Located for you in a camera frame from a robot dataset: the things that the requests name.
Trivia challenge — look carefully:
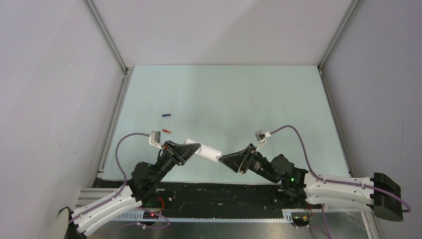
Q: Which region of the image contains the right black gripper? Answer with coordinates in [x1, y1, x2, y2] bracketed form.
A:
[219, 143, 279, 184]

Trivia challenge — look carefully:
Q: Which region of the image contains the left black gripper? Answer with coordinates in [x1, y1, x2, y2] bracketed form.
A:
[152, 140, 201, 184]

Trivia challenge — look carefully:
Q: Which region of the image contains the white remote control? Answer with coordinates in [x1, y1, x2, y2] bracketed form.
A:
[184, 138, 223, 162]

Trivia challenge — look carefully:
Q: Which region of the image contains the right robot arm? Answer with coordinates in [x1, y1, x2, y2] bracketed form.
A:
[218, 144, 404, 222]

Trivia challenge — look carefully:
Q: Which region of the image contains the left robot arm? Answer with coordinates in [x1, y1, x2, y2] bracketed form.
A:
[61, 141, 201, 239]

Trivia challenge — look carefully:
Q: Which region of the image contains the left controller board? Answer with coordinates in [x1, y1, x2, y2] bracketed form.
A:
[142, 212, 161, 221]

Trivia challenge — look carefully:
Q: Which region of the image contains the controller board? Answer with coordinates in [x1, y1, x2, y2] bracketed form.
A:
[292, 216, 311, 228]
[142, 212, 161, 221]

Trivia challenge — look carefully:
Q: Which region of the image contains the right controller board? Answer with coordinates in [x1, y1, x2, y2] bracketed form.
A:
[292, 216, 311, 228]

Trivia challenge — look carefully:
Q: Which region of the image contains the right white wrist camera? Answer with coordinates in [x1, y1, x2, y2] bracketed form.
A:
[254, 130, 271, 151]

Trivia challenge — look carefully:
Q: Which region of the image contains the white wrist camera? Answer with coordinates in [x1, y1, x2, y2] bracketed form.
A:
[149, 131, 161, 148]
[254, 130, 271, 151]

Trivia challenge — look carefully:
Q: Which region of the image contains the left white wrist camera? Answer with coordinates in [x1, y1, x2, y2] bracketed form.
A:
[149, 131, 161, 148]

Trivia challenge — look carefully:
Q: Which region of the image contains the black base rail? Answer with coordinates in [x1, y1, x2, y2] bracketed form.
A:
[145, 182, 321, 219]

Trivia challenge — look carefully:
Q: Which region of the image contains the grey slotted cable duct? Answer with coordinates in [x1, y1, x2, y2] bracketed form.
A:
[114, 211, 293, 223]

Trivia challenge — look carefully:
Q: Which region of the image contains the left aluminium frame profile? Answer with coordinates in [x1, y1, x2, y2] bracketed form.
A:
[81, 0, 133, 190]

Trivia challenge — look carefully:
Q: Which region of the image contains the aluminium frame profile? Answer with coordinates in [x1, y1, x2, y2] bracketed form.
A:
[317, 0, 383, 239]
[81, 0, 133, 190]

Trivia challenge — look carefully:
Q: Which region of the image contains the right aluminium frame profile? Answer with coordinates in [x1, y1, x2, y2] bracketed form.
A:
[317, 0, 383, 239]

